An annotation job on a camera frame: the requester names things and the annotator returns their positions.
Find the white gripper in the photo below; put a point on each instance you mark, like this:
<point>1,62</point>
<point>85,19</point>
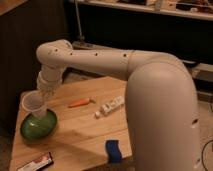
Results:
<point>49,80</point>

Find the translucent white cup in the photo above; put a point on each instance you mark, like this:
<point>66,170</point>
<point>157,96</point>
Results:
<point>34,103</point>

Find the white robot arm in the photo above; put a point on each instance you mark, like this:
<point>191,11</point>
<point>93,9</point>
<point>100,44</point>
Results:
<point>161,101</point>

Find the green ceramic bowl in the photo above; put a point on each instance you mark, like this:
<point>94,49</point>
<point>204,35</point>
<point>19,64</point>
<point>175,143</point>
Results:
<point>33,128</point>

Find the orange carrot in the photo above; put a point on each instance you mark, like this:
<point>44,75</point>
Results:
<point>81,102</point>

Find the metal pole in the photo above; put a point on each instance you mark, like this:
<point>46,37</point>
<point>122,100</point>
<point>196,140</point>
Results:
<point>81,37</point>

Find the wooden table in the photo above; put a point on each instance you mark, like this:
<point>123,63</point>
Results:
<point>78,142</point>

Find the white rectangular box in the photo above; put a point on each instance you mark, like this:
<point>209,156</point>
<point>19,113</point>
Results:
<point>110,107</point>

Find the red white snack packet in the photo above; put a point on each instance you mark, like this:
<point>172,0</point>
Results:
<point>38,164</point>

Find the blue tape roll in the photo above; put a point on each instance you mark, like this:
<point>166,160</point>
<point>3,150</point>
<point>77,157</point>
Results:
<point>113,151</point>

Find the cluttered shelf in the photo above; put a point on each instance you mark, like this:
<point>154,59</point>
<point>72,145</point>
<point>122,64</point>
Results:
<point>142,8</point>

